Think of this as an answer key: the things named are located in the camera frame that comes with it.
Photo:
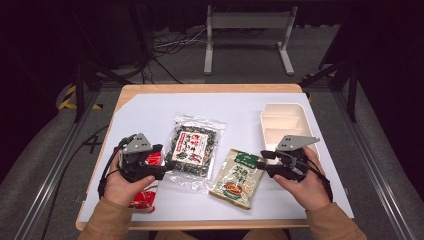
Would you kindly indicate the white metal stand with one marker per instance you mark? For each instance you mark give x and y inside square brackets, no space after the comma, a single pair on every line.
[248,20]

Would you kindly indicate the aluminium floor rail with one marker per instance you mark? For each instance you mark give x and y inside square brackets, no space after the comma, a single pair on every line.
[53,176]
[373,173]

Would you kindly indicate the person's left hand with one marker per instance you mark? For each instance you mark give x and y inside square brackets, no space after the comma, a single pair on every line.
[121,191]

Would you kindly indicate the person's right hand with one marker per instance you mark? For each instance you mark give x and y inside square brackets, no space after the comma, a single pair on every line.
[310,191]

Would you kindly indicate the white plastic box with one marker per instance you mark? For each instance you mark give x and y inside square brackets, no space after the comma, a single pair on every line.
[280,121]

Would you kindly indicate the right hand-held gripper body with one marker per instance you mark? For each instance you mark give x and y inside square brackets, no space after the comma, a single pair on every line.
[293,142]

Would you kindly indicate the clear dried seaweed packet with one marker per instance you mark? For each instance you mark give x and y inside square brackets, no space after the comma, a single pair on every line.
[193,151]

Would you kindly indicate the beige green-topped food packet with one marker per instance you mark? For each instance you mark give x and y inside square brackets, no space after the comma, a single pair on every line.
[238,181]

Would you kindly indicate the red snack packet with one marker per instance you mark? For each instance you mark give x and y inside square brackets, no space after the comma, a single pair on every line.
[145,199]

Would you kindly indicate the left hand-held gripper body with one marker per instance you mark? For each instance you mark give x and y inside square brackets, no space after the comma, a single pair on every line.
[136,145]

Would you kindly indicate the person's tan trousers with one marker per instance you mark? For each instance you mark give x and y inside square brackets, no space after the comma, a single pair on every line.
[266,235]

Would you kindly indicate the black tripod stand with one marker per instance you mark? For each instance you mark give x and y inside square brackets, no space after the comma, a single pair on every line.
[351,90]
[80,86]

